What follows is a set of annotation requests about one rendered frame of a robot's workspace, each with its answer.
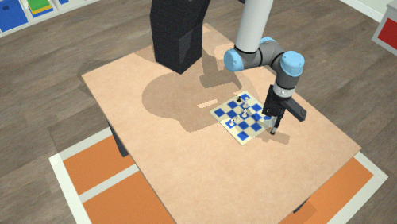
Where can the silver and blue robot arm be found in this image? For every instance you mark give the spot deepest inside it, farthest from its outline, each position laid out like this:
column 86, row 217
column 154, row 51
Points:
column 244, row 55

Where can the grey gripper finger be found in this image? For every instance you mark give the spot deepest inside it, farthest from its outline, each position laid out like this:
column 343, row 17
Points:
column 274, row 124

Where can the blue and cream chessboard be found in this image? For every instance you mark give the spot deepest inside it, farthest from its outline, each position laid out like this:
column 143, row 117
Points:
column 247, row 128

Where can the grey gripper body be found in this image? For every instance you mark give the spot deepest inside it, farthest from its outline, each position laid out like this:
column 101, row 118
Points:
column 272, row 105

